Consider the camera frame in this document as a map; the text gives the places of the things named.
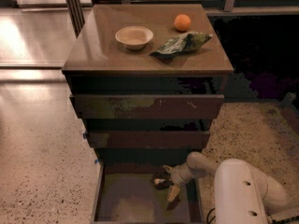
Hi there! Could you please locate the top drawer front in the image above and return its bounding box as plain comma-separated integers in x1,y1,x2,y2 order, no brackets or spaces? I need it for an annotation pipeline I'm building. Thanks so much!
70,94,224,119

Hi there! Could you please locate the orange fruit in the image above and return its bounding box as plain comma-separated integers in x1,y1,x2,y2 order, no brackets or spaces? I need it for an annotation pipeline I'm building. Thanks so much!
174,14,191,32

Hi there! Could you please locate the black floor cable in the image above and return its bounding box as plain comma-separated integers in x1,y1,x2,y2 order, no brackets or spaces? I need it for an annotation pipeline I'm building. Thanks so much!
206,207,217,224

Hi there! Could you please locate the green chip bag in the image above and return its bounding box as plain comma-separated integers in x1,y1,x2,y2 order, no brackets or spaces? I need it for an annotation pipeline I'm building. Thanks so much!
150,31,213,59

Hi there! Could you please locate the brown drawer cabinet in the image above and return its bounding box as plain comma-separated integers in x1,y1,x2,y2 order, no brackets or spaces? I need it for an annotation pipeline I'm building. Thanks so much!
61,3,235,224

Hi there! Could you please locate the dark orange soda can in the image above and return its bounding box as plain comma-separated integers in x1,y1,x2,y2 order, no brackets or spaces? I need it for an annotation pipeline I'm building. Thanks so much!
151,169,173,190

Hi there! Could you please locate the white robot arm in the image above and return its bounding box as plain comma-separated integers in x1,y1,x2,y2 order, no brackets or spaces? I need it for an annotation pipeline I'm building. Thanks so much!
164,151,289,224

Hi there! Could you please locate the grey power strip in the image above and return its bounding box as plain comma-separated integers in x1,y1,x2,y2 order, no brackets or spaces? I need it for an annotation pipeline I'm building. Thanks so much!
269,207,299,224

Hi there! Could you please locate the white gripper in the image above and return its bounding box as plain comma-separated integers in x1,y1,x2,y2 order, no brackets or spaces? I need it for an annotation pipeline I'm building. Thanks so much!
163,163,192,203

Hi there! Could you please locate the white paper bowl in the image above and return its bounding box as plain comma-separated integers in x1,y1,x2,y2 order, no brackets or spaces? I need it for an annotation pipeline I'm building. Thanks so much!
115,26,153,50

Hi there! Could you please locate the open bottom drawer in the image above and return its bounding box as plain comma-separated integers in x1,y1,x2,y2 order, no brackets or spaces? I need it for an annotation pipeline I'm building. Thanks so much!
90,162,205,224

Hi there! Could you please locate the middle drawer front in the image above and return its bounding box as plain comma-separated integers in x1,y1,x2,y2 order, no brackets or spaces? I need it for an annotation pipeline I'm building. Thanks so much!
86,131,210,148

